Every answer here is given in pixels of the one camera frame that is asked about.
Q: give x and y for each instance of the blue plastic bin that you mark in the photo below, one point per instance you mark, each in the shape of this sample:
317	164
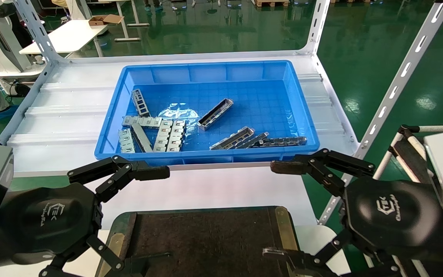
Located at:
267	96

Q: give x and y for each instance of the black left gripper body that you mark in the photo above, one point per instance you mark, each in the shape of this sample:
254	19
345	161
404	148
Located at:
40	223

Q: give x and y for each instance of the metal channel bracket with cutouts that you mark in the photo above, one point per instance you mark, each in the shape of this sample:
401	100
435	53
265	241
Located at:
233	138
215	114

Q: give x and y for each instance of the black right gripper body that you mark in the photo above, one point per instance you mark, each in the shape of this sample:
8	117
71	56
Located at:
390	219

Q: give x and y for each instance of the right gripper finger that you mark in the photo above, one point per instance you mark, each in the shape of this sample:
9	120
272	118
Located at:
313	163
306	265

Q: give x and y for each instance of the narrow grey metal bracket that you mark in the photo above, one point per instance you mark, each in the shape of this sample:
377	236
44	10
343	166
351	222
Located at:
254	139

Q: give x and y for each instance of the grey flat metal bar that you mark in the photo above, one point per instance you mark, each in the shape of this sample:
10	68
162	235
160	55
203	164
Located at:
141	136

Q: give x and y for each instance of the small silver metal bracket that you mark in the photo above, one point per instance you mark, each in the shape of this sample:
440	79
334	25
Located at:
126	140

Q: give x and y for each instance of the white slotted shelf rack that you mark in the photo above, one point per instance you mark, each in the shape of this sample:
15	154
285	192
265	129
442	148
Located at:
71	100

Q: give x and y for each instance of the long silver metal bracket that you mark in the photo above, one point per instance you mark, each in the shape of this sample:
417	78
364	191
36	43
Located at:
140	121

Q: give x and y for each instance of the white table leg frame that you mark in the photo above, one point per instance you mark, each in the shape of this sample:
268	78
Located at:
128	39

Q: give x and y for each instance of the dark long metal strip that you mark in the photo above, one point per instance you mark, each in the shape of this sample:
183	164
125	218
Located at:
283	141

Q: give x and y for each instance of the white background table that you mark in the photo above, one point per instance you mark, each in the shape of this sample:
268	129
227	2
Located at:
67	36

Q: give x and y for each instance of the open cardboard box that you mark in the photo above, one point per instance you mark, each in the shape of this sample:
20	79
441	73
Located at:
104	20

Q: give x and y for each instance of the white tube cart dark shelf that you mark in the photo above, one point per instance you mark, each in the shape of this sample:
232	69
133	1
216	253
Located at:
410	154

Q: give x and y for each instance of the silver slotted metal plate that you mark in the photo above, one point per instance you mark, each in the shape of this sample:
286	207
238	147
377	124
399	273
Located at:
163	134
176	134

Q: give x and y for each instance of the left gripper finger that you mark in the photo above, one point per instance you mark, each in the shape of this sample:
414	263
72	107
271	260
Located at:
106	252
148	173

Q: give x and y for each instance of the dark perforated metal frame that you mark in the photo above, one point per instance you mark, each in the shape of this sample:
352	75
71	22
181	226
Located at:
140	102

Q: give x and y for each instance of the black container with brass edges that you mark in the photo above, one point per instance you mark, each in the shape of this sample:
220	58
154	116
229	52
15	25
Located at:
206	238

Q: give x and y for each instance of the wooden pallet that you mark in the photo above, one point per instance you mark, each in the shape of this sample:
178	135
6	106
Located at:
271	3

